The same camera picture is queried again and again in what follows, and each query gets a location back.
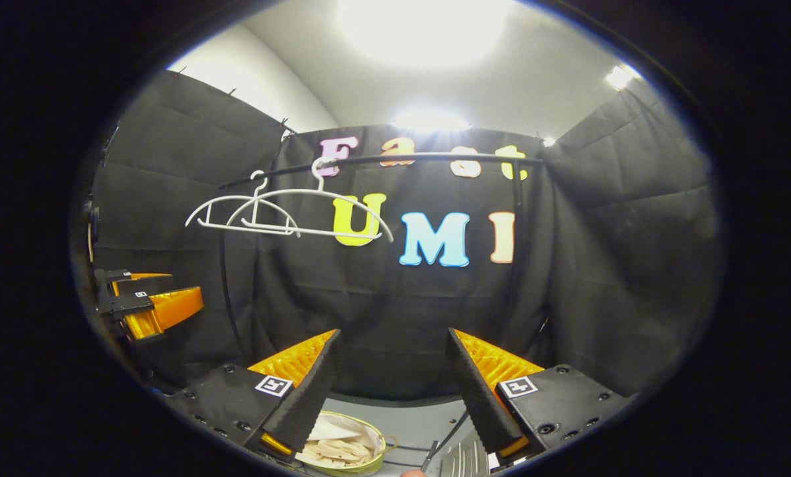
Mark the large ceiling light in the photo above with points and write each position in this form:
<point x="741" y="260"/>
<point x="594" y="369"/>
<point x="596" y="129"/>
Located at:
<point x="422" y="30"/>

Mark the black backdrop cloth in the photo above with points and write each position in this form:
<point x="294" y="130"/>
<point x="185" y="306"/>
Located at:
<point x="601" y="265"/>

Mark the white plastic hanger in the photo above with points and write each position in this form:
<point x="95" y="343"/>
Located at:
<point x="258" y="185"/>
<point x="318" y="175"/>

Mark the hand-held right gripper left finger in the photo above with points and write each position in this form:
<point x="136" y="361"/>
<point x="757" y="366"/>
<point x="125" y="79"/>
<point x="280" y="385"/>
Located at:
<point x="313" y="391"/>

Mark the ceiling strip light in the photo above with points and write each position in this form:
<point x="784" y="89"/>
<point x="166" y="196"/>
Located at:
<point x="432" y="121"/>

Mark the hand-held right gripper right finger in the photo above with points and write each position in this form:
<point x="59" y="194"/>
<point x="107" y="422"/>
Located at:
<point x="475" y="391"/>

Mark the white laundry hamper yellow rim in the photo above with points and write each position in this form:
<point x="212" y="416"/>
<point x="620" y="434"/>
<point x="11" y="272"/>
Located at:
<point x="362" y="430"/>

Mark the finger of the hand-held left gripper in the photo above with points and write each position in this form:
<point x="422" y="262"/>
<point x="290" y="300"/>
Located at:
<point x="127" y="306"/>
<point x="120" y="285"/>

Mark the black metal clothes rack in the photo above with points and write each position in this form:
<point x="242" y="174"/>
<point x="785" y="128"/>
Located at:
<point x="422" y="158"/>

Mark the grey ribbed object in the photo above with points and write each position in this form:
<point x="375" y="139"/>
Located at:
<point x="465" y="457"/>

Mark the cream shirt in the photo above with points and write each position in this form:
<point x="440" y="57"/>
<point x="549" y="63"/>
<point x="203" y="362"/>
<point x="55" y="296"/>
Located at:
<point x="336" y="452"/>

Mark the small ceiling spot light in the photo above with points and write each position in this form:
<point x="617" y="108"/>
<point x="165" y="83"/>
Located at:
<point x="619" y="77"/>

